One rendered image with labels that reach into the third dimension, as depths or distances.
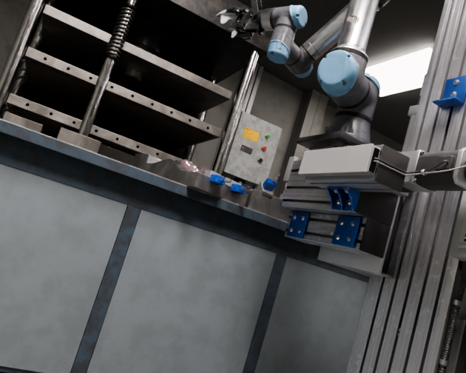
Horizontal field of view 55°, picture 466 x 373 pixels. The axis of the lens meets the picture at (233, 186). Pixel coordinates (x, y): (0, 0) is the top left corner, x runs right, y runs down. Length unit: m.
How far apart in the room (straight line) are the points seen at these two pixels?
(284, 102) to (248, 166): 3.91
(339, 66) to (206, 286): 0.93
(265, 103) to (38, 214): 5.14
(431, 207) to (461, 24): 0.57
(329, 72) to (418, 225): 0.49
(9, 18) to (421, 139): 4.92
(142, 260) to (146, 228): 0.11
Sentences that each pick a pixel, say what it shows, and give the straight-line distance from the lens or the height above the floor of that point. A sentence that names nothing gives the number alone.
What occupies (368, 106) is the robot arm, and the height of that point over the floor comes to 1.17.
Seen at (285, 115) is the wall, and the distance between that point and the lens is 6.58.
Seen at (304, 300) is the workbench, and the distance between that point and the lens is 1.94.
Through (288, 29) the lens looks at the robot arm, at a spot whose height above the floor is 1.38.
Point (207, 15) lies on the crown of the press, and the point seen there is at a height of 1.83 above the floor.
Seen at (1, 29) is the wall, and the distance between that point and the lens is 5.67.
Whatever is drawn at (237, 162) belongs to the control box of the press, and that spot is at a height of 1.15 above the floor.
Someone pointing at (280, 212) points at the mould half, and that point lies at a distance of 1.85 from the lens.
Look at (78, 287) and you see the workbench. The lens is 1.62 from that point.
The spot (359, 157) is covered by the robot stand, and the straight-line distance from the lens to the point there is 1.08.
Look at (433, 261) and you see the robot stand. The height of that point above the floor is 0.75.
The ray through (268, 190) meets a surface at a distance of 1.83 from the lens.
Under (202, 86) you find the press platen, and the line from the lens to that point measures 2.67.
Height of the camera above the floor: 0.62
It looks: 8 degrees up
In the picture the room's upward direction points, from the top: 17 degrees clockwise
